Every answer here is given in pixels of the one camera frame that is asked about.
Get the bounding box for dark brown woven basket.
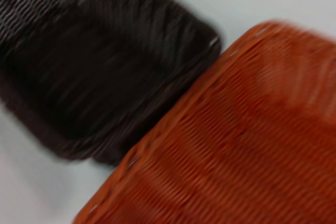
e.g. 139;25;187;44
0;0;222;167

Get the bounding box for orange woven basket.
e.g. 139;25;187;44
71;19;336;224

